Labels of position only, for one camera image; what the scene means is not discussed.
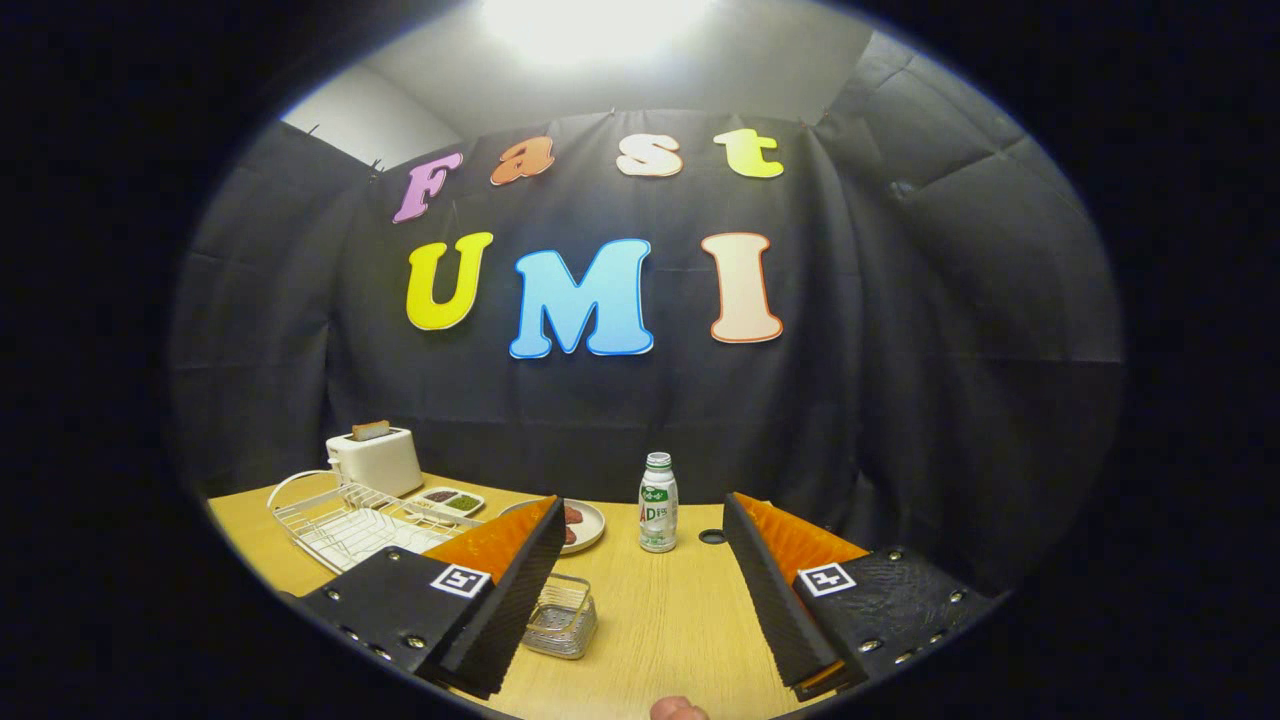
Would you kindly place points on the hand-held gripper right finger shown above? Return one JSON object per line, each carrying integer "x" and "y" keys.
{"x": 770, "y": 600}

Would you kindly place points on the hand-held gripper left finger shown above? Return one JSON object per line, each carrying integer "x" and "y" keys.
{"x": 520, "y": 590}

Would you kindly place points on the beige round plate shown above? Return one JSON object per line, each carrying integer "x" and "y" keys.
{"x": 592, "y": 525}

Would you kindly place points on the white divided tray with beans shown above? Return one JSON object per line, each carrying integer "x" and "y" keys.
{"x": 450, "y": 497}

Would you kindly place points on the white drink bottle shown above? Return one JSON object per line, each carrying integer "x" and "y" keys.
{"x": 658, "y": 510}

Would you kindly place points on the white ribbed drip tray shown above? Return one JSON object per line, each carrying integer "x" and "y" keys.
{"x": 370, "y": 535}

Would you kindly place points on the white toaster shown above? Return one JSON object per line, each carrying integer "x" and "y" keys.
{"x": 375, "y": 462}

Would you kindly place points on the brown toast slice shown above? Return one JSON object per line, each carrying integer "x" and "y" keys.
{"x": 370, "y": 431}

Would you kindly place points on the ceiling light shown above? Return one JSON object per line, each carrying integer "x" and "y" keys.
{"x": 595, "y": 25}

